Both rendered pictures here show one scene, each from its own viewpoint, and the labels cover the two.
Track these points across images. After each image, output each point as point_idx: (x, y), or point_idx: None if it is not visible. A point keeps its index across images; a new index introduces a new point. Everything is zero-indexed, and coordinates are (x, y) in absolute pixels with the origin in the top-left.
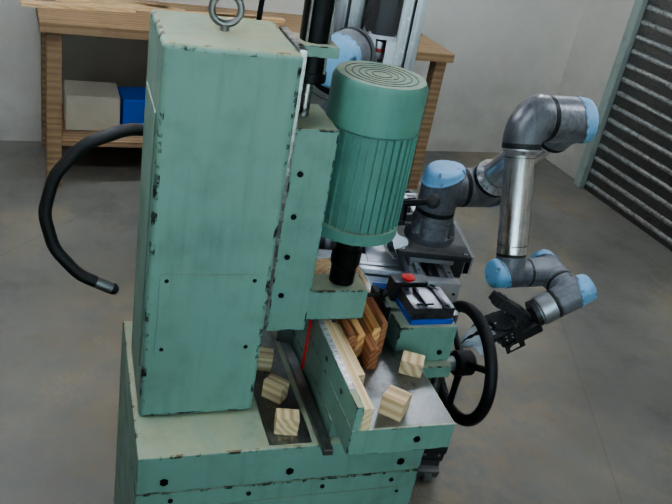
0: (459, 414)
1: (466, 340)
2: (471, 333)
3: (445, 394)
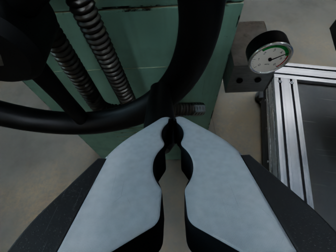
0: (22, 107)
1: (161, 118)
2: (190, 140)
3: (99, 113)
